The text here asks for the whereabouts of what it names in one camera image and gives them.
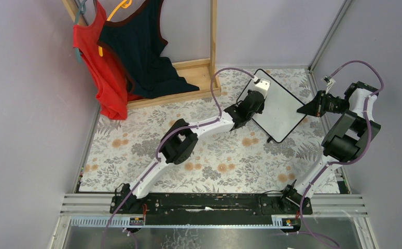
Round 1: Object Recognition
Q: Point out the black framed whiteboard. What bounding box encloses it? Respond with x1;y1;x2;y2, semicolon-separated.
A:
252;69;306;143

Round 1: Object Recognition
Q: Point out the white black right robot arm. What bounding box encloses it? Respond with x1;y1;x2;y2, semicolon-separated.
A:
279;81;381;214

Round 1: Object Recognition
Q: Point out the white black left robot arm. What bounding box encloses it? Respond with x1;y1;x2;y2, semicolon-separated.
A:
110;89;268;214

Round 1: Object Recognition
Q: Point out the dark navy tank top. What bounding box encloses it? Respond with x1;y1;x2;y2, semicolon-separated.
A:
98;1;199;99

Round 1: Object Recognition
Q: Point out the red tank top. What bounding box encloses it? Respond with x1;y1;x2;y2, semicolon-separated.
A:
73;2;141;120

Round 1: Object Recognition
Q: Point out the yellow clothes hanger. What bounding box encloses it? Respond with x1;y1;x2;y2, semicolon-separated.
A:
98;0;133;58

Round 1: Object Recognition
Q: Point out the teal clothes hanger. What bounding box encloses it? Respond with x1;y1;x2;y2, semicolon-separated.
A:
73;0;89;64

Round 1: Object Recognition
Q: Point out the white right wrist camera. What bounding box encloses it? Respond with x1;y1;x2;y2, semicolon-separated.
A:
322;76;336;93

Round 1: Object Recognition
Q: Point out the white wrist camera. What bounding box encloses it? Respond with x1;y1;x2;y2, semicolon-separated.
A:
253;78;271;99
322;76;336;93

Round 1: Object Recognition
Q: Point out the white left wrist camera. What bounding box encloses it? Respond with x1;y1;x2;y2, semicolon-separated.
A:
253;78;271;99

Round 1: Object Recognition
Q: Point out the wooden clothes rack frame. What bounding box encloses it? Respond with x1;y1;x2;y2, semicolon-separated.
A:
61;0;222;110

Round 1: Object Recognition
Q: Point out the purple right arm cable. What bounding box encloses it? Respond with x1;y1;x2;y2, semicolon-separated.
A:
286;60;384;249

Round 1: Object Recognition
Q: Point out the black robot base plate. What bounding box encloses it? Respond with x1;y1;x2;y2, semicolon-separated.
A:
109;193;313;226

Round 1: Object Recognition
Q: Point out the aluminium rail frame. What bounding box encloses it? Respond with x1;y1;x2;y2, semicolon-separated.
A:
48;0;380;249

